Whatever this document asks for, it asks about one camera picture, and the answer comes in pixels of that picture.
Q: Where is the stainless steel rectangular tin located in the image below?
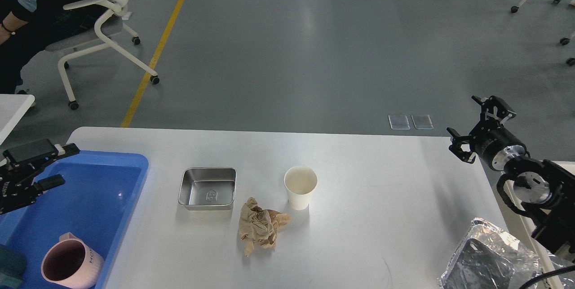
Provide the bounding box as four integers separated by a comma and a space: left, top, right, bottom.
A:
178, 167, 237, 211

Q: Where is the clear floor plate left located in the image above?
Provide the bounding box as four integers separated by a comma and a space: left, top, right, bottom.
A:
388, 114, 411, 130

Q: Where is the blue plastic tray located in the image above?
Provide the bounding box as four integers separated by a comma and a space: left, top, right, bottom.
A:
0, 150, 149, 289

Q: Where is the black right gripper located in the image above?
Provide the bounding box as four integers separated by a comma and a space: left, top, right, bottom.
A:
447, 96, 526, 171

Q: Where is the white side table left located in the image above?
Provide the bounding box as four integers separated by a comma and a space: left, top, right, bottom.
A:
0, 94, 35, 144

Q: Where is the white office chair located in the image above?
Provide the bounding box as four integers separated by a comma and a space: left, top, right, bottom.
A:
45, 0, 160, 110

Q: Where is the crumpled brown paper napkin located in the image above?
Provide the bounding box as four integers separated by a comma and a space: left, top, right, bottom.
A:
238, 197, 292, 258

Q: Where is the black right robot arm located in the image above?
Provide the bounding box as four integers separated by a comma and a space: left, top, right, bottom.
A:
447, 96, 575, 262

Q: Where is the foil lined bin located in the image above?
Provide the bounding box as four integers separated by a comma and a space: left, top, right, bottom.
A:
437, 218, 546, 289

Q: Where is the clear floor plate right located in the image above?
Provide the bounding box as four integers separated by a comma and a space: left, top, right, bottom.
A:
411, 114, 434, 130

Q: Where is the pink ceramic mug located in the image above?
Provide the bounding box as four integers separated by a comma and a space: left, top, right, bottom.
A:
40, 232, 105, 289

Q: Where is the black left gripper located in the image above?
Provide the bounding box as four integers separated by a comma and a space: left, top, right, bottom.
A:
0, 143, 80, 215

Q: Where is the person in black clothes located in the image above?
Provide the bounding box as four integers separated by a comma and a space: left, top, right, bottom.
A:
0, 0, 105, 94

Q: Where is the clear floor plate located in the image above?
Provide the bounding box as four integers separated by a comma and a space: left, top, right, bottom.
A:
388, 114, 411, 130
411, 114, 434, 130

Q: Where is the white paper cup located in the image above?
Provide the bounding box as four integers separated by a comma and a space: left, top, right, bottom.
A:
283, 165, 318, 211

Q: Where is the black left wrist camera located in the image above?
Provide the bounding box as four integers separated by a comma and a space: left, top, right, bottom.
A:
2, 139, 58, 165

